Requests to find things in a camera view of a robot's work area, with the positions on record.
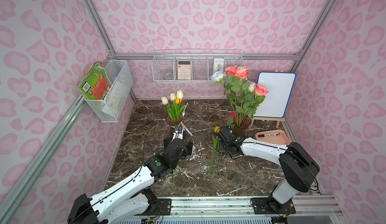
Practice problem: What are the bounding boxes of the yellow artificial tulip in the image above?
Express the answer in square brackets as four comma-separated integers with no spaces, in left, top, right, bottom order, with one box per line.
[208,126,223,175]

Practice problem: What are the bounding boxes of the white artificial tulip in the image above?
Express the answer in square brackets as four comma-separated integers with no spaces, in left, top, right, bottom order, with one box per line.
[170,93,178,122]
[177,90,185,117]

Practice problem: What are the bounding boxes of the pink artificial tulip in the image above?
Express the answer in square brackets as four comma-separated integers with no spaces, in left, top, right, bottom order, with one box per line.
[161,97,174,120]

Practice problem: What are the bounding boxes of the white artificial rose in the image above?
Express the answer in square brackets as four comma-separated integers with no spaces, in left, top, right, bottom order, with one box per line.
[247,81,256,93]
[211,71,237,124]

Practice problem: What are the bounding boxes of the pink artificial rose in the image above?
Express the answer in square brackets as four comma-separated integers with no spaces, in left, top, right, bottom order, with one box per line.
[234,67,249,126]
[224,66,237,103]

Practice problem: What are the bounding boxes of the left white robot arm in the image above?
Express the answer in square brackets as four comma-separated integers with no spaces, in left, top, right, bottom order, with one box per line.
[67,138,193,224]

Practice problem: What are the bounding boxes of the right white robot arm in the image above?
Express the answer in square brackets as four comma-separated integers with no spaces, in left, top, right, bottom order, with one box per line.
[215,126,320,205]

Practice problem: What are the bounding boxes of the right red glass vase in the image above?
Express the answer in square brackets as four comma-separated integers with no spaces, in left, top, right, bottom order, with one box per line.
[230,116,252,136]

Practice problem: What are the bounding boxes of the red glass vase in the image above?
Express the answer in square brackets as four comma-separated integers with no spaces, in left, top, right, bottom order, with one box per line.
[230,116,252,136]
[165,113,183,127]

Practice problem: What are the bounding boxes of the left red glass vase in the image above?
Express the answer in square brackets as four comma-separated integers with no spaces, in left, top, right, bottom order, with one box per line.
[165,113,183,127]

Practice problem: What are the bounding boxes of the black white whiteboard marker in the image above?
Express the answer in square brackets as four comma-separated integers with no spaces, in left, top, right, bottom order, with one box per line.
[257,132,280,138]

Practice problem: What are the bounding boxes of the pink plastic tray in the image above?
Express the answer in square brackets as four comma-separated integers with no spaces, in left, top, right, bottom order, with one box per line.
[254,129,290,145]

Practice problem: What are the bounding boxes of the blue framed whiteboard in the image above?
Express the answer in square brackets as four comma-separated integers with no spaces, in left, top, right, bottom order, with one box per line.
[252,71,297,119]

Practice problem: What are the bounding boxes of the round metal tin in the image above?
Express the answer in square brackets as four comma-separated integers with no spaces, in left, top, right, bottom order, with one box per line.
[161,71,175,81]

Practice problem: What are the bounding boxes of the white remote control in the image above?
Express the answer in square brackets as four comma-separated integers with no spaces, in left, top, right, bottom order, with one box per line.
[213,58,225,73]

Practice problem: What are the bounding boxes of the pink calculator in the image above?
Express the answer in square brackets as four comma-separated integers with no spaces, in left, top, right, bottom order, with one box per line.
[177,60,192,80]

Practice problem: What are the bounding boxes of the white mesh side basket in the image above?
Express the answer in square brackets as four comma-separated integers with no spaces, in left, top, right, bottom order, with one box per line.
[84,60,134,123]

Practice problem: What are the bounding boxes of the green red book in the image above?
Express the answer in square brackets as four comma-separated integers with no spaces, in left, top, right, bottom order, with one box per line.
[78,62,112,100]

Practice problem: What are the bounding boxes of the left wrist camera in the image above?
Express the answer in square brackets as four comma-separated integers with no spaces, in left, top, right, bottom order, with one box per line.
[172,126,184,140]

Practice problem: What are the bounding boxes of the white wire wall basket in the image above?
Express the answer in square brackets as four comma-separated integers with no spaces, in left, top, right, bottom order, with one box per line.
[151,49,245,83]

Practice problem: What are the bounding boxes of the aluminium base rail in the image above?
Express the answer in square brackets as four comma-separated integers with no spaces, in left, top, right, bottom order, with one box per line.
[158,195,346,224]

